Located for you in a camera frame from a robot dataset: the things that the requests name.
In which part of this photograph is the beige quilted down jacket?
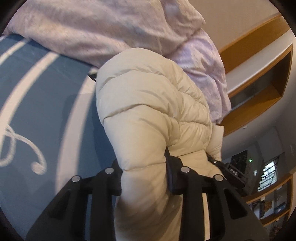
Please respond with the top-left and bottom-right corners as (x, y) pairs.
(96, 48), (224, 240)

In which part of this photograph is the lilac floral duvet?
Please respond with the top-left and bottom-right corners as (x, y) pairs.
(4, 0), (231, 123)

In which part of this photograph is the blue white striped bedsheet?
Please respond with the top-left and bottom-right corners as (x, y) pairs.
(1, 35), (115, 238)

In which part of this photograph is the wooden wall shelf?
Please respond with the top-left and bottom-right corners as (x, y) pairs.
(220, 14), (295, 136)

